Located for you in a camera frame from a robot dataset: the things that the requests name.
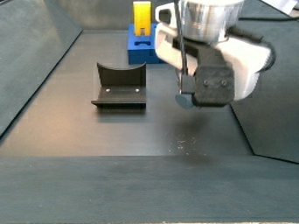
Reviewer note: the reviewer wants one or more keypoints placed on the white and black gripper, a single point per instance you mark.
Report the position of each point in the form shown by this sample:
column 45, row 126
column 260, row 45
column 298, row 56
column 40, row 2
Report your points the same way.
column 218, row 58

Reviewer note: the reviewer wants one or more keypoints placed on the light blue oval cylinder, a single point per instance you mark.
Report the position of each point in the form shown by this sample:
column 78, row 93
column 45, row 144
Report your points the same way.
column 185, row 101

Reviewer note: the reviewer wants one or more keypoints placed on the black curved fixture stand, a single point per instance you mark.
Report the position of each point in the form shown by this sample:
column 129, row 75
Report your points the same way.
column 122, row 87

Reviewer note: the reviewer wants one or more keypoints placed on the blue foam shape-sorter block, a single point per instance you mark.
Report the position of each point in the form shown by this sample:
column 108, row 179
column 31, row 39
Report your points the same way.
column 141, row 47

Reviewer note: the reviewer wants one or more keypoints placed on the yellow notched block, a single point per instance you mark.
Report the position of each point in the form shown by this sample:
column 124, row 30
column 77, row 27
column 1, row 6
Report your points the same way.
column 142, row 17

